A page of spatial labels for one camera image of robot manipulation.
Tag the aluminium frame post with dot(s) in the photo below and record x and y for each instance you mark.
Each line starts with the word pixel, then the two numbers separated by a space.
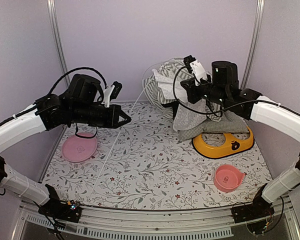
pixel 258 18
pixel 52 13

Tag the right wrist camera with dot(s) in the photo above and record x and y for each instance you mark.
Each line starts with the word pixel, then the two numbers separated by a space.
pixel 195 67

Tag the pink bowl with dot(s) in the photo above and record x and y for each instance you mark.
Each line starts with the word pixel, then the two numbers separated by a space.
pixel 227 178

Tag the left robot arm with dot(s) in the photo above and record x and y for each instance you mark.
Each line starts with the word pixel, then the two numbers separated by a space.
pixel 84 102

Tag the yellow double bowl holder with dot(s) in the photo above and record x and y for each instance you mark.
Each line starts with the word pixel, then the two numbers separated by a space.
pixel 231 146

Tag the front aluminium rail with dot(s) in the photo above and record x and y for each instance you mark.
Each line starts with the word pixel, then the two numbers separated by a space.
pixel 103 223

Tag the floral table mat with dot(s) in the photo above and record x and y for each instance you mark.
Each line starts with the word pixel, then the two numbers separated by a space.
pixel 145 166

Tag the green checkered cushion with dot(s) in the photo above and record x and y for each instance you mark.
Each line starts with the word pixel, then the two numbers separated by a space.
pixel 229 123

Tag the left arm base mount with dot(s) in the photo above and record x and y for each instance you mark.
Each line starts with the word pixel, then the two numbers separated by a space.
pixel 61 211

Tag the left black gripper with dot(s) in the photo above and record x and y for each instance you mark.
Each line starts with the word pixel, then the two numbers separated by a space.
pixel 113 121

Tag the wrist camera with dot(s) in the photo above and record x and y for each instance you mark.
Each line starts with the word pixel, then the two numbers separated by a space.
pixel 111 93
pixel 195 67

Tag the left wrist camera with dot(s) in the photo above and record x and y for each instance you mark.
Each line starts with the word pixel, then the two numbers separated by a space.
pixel 111 93

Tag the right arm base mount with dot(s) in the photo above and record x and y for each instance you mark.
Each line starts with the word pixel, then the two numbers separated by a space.
pixel 242 212

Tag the left aluminium frame post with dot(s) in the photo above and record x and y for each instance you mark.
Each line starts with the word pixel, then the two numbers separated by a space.
pixel 52 13

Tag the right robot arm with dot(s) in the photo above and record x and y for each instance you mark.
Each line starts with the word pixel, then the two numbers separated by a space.
pixel 222 88

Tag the right aluminium frame post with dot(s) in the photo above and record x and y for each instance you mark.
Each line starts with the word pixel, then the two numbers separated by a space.
pixel 258 18

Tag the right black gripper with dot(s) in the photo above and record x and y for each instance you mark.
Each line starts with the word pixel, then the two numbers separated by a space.
pixel 193 97

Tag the striped pet tent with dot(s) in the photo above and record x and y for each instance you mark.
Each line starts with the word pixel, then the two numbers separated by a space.
pixel 163 90

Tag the pink plate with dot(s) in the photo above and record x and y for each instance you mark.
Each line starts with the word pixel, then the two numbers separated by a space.
pixel 77 149

